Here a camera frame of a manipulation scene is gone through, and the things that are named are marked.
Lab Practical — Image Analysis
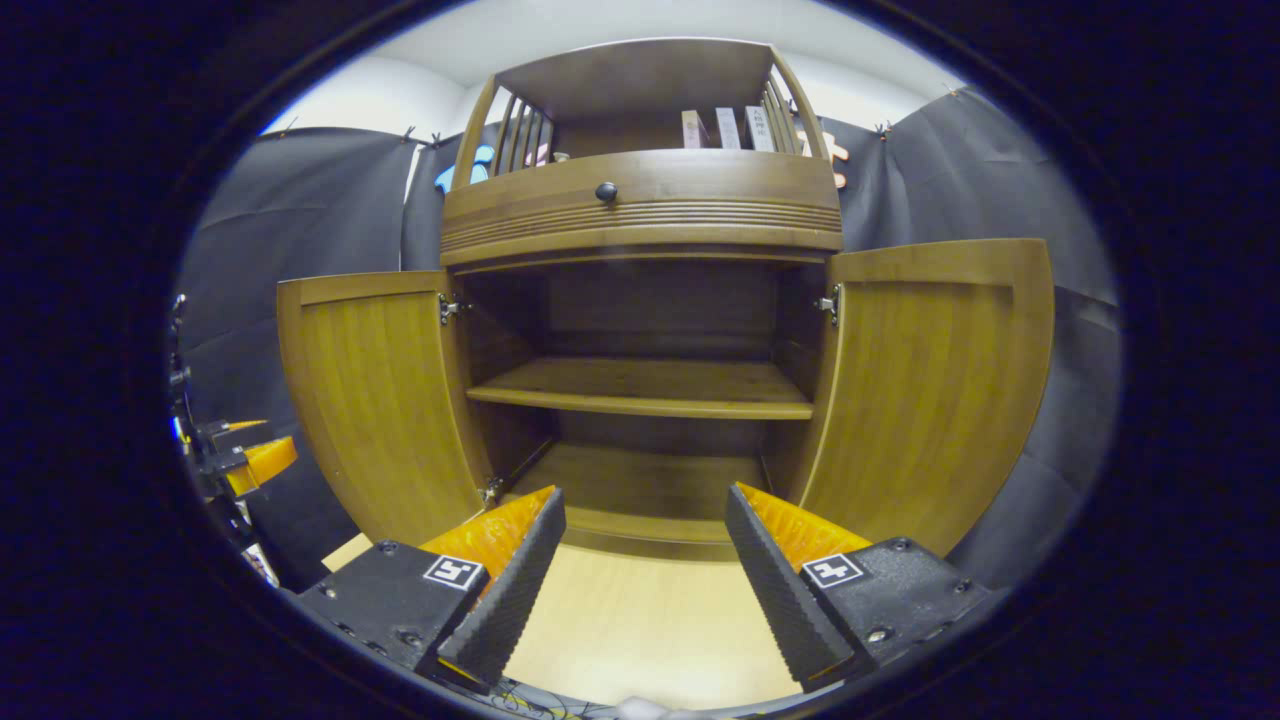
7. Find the wooden inner cabinet shelf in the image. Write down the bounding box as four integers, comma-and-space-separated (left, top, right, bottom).
466, 358, 814, 421

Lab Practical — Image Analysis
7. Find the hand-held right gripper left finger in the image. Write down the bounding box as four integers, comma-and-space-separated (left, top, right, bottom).
295, 486, 568, 696

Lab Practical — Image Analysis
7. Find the wooden double-door shoe cabinet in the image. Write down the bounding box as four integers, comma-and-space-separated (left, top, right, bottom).
277, 37, 1056, 561

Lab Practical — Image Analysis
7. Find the black backdrop cloth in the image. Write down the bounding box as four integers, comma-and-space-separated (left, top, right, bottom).
175, 88, 1121, 591

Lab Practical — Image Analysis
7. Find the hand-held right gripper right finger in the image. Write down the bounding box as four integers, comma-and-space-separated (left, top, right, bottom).
724, 482, 991, 693

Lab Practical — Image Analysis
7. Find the wooden shoe cabinet door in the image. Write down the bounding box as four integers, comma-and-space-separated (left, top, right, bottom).
277, 270, 496, 548
790, 238, 1056, 559

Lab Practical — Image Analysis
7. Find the wooden cabinet drawer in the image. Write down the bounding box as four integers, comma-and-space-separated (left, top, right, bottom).
440, 148, 844, 269

